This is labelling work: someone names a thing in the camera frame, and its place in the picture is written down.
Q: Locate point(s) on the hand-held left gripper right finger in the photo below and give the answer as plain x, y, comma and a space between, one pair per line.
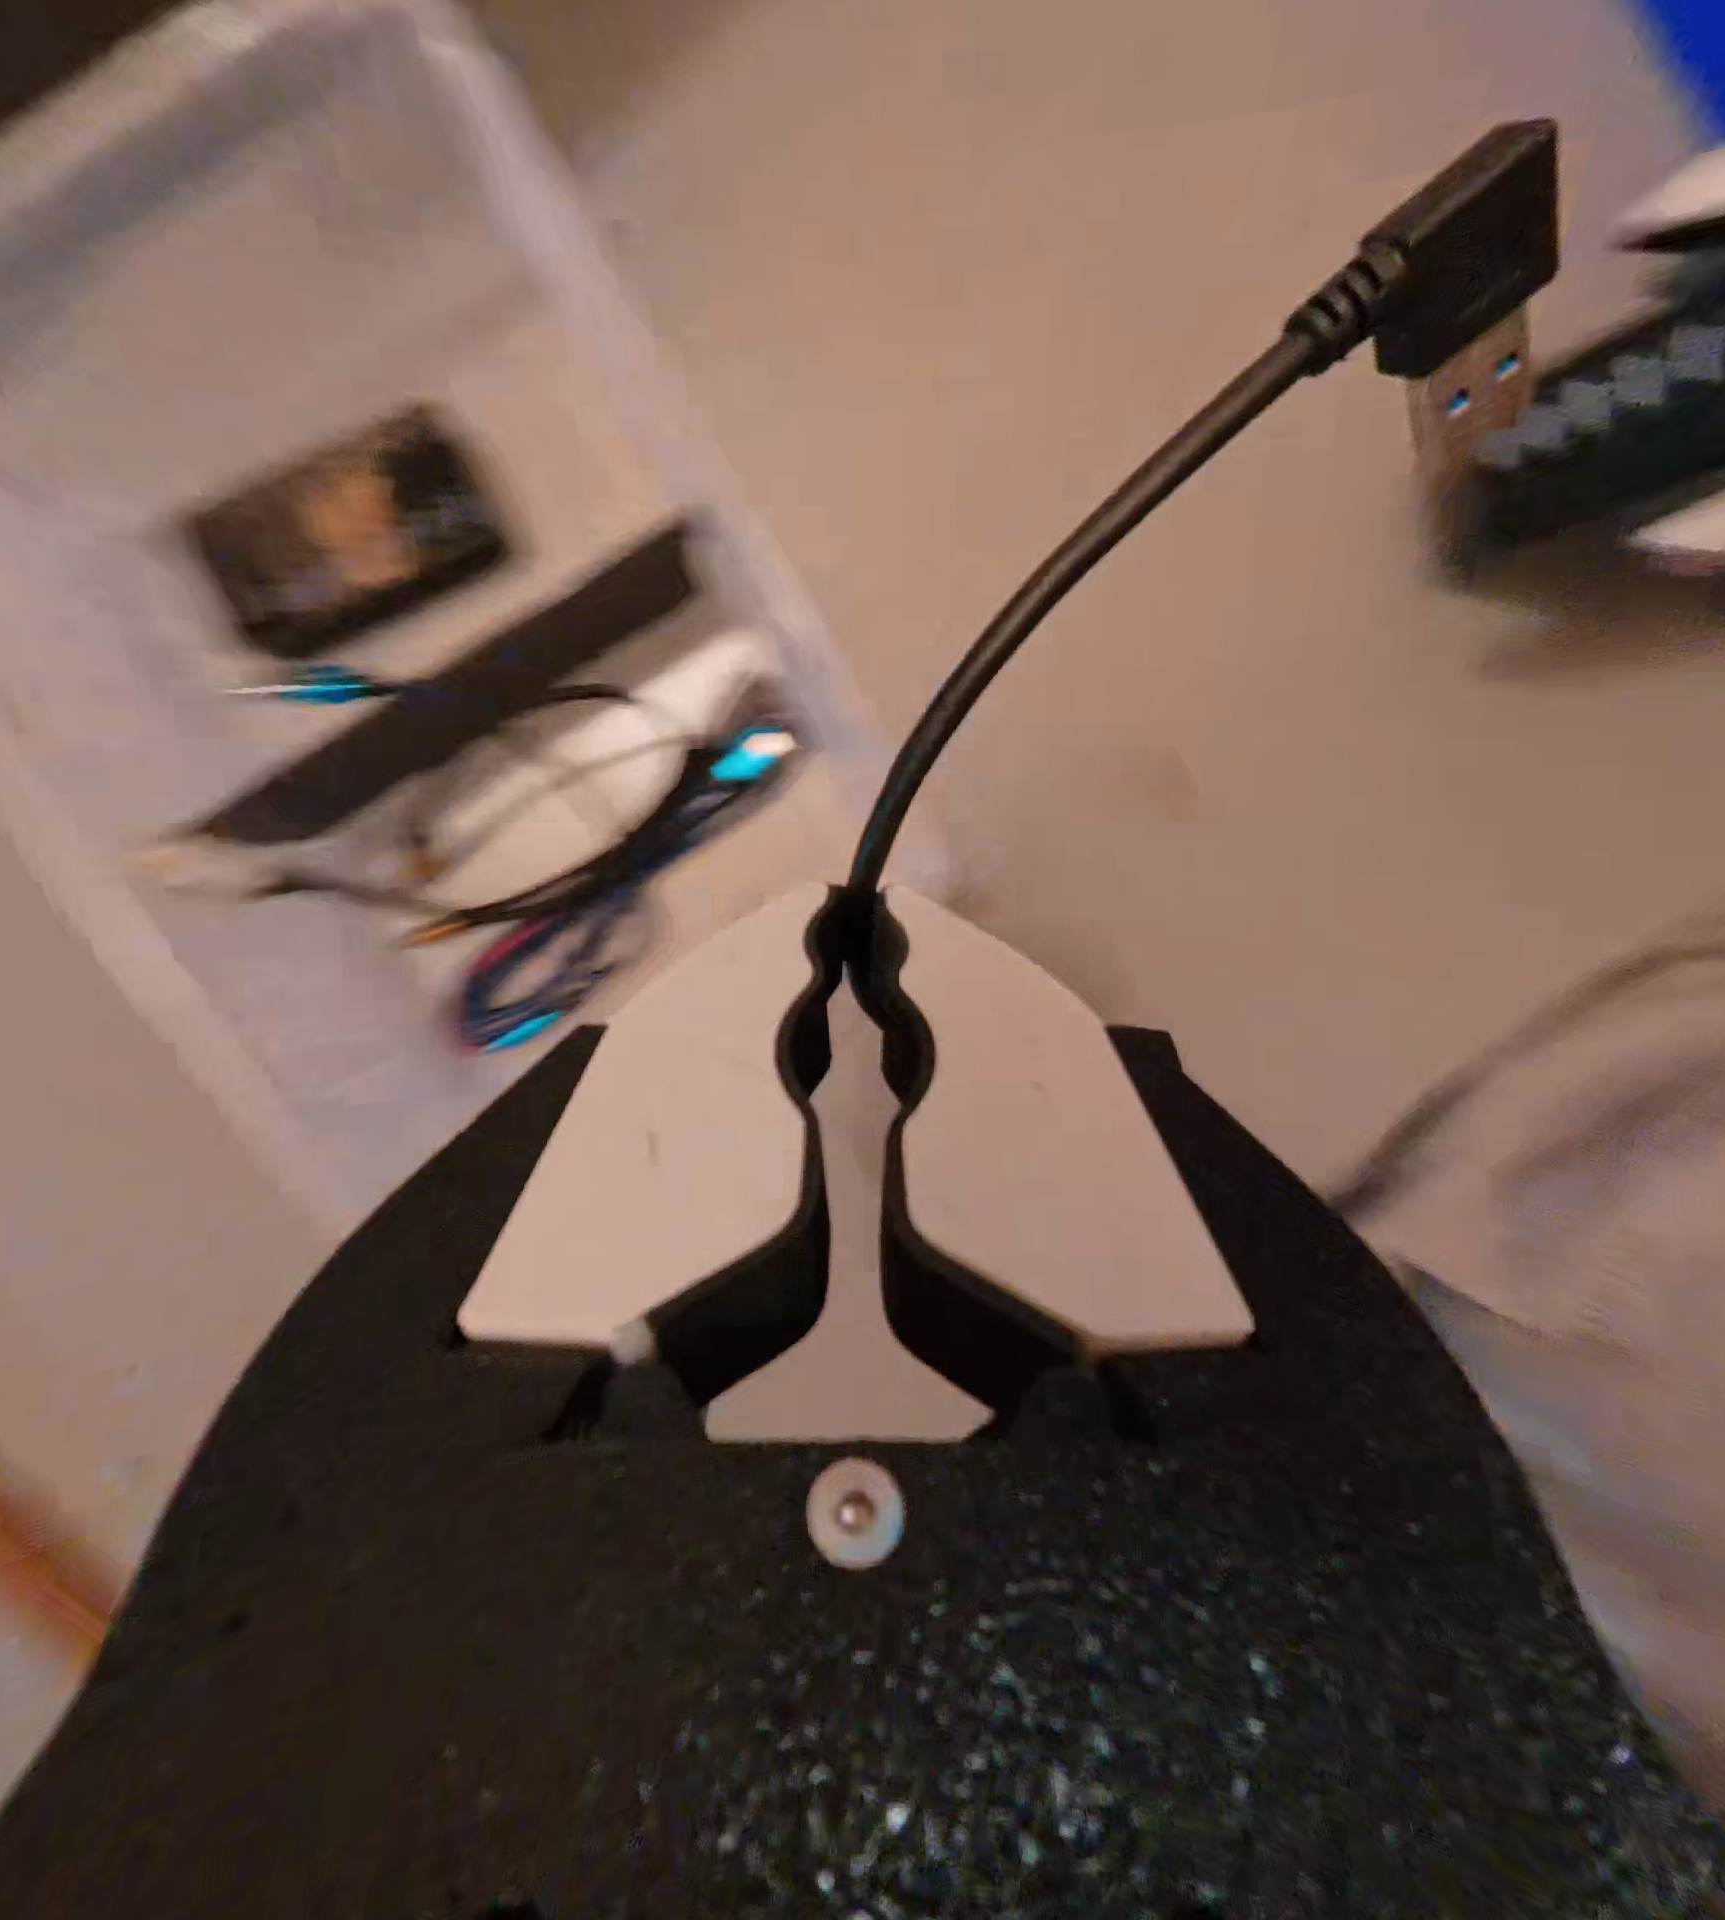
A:
1057, 1170

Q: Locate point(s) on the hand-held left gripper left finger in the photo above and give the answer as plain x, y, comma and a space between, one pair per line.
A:
654, 1170

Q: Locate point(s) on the clear plastic divided bin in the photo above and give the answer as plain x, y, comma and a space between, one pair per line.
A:
202, 270

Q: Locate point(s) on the white rounded item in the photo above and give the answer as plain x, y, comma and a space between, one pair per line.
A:
623, 750

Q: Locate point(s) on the black divider strip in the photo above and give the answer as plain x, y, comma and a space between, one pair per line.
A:
472, 699

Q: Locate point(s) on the person's grey sweatshirt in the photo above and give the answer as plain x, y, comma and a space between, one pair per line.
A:
1627, 1350

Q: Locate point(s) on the black rectangular device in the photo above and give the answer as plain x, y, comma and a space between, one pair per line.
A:
353, 525

